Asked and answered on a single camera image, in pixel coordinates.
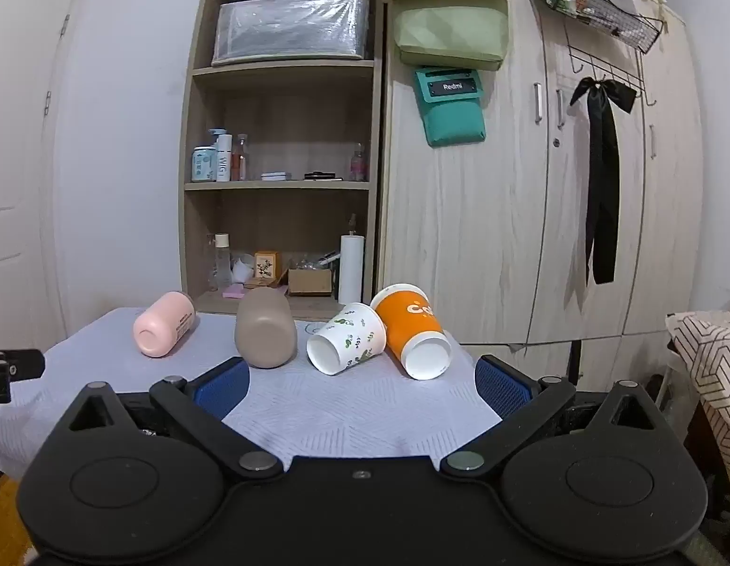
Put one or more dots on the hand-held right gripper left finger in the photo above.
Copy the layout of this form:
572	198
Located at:
222	388

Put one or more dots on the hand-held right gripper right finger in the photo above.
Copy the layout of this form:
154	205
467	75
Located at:
502	386

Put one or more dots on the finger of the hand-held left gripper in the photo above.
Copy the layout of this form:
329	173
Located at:
17	364

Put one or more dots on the taupe cup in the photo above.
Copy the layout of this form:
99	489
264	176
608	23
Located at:
265	330

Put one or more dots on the pink cup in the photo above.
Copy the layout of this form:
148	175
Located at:
163	324

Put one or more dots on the orange paper cup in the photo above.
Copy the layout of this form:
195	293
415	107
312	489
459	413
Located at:
409	321

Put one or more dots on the white leaf-print paper cup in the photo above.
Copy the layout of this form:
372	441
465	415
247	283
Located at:
350	336

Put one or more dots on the pink sticky note pad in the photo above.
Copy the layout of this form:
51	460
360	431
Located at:
234	291

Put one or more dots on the white crumpled item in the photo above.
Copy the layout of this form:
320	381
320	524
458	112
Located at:
243	270

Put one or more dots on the clear bottle cream cap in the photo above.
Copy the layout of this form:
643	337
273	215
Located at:
222	265

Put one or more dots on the pale patterned tablecloth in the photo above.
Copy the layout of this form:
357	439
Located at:
353	407

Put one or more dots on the cardboard box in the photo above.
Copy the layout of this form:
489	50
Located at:
309	283

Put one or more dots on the light wood wardrobe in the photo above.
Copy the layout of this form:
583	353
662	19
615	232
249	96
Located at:
494	218

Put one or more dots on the white paper towel roll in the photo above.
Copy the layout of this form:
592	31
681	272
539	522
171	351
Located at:
351	271

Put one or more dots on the white door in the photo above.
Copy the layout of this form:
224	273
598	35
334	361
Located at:
17	159

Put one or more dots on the geometric patterned cloth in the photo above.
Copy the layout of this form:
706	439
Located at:
716	359

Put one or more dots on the small white case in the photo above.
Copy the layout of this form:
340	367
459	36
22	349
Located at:
276	176

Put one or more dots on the black ribbon bow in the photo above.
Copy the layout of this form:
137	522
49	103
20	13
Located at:
602	188

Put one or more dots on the teal label bottle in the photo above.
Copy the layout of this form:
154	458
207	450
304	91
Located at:
203	166

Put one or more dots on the red liquid bottle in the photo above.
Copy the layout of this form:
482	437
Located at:
240	160

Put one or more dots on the white tube bottle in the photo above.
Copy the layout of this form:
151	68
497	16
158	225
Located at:
224	159

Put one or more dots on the flat black case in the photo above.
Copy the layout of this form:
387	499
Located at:
322	175

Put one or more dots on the pink liquid bottle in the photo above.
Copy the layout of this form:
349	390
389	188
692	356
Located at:
357	166

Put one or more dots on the teal pouch bag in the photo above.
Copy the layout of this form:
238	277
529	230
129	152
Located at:
453	118

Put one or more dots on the wooden shelf unit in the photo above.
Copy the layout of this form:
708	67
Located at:
282	112

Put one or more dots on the green cushion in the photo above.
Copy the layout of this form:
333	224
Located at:
450	26

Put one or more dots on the plastic-wrapped grey box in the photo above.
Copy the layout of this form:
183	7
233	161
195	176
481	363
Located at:
291	26

